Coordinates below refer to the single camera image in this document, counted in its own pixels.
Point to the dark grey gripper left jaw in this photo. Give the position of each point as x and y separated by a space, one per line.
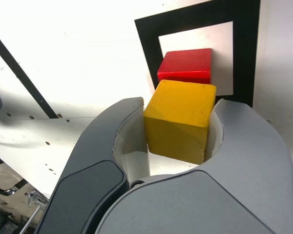
95 151

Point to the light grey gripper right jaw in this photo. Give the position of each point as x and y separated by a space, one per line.
234 195

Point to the yellow cube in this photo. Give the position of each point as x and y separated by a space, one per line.
178 117

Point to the red cube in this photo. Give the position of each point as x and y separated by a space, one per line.
185 63

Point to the black tape square outline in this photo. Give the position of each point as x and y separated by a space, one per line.
151 48

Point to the black tape strip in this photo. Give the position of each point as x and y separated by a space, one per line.
27 81

